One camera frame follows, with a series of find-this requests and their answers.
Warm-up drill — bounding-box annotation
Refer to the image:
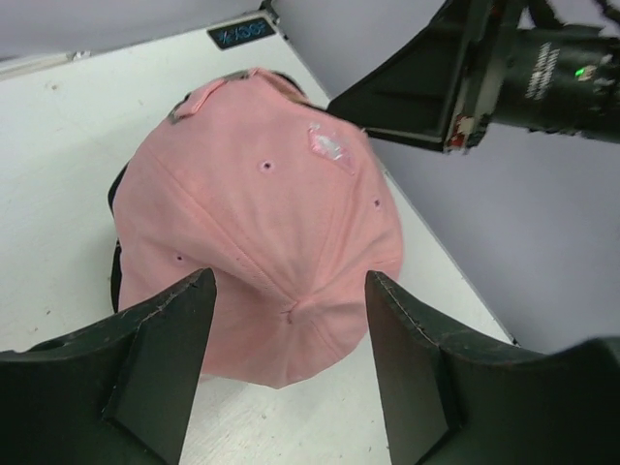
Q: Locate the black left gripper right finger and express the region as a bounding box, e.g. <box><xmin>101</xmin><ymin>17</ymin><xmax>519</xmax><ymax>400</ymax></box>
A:
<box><xmin>365</xmin><ymin>271</ymin><xmax>619</xmax><ymax>464</ymax></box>

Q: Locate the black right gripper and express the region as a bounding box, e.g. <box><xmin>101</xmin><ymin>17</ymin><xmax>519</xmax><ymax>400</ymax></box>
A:
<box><xmin>327</xmin><ymin>1</ymin><xmax>619</xmax><ymax>152</ymax></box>

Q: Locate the dark label sticker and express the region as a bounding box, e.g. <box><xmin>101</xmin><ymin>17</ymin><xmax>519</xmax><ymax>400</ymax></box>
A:
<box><xmin>207</xmin><ymin>17</ymin><xmax>276</xmax><ymax>50</ymax></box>

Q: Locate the black baseball cap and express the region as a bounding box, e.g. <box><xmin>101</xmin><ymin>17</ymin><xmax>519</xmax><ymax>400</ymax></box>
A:
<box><xmin>108</xmin><ymin>72</ymin><xmax>306</xmax><ymax>314</ymax></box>

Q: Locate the pink baseball cap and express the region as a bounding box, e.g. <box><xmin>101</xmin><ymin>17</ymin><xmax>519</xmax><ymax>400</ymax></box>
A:
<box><xmin>112</xmin><ymin>68</ymin><xmax>404</xmax><ymax>388</ymax></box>

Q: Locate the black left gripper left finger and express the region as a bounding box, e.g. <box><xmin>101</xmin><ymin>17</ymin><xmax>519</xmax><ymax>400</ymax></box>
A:
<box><xmin>1</xmin><ymin>269</ymin><xmax>217</xmax><ymax>464</ymax></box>

